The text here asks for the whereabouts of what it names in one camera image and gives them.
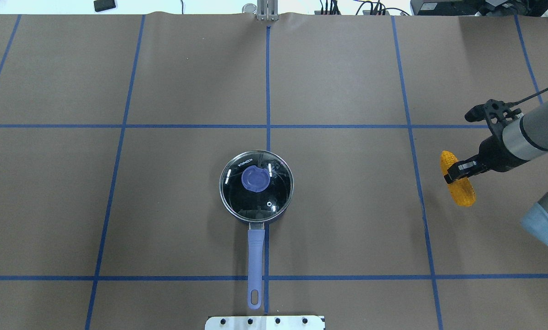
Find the black power strip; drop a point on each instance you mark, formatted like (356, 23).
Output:
(355, 12)

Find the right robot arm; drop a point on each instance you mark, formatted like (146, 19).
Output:
(516, 139)

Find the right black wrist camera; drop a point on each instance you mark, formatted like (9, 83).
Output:
(497, 115)

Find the aluminium frame post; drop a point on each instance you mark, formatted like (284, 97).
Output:
(267, 10)

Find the black laptop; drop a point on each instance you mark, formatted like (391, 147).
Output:
(486, 8)

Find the small black square pad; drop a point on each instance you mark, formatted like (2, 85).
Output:
(103, 5)

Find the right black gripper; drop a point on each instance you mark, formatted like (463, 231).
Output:
(495, 155)

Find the white camera stand post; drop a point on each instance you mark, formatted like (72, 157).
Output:
(284, 322)

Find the dark blue saucepan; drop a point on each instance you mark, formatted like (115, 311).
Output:
(256, 233)

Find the yellow toy corn cob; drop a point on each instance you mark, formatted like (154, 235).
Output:
(461, 191)

